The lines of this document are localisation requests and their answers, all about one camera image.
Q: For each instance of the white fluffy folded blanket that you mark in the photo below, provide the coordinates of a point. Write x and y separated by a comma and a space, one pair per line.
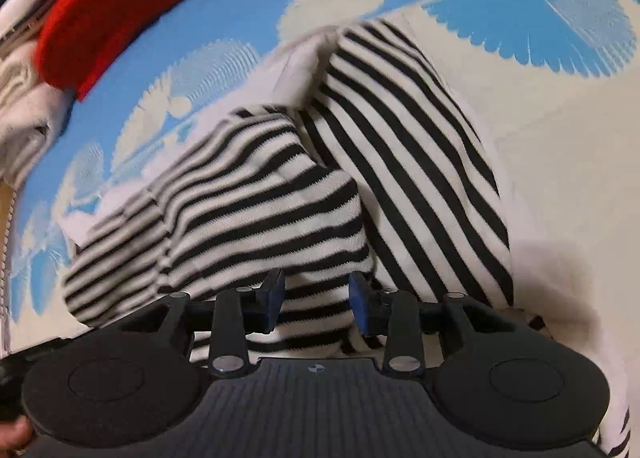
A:
30, 138

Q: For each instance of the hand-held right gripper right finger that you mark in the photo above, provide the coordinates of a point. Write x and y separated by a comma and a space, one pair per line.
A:
361, 304

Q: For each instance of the person's left hand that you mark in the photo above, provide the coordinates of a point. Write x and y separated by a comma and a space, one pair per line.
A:
12, 440

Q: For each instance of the striped shirt with white vest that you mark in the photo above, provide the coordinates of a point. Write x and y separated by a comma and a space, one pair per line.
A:
390, 148

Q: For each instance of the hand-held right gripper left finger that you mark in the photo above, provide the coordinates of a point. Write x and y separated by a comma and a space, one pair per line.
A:
272, 297

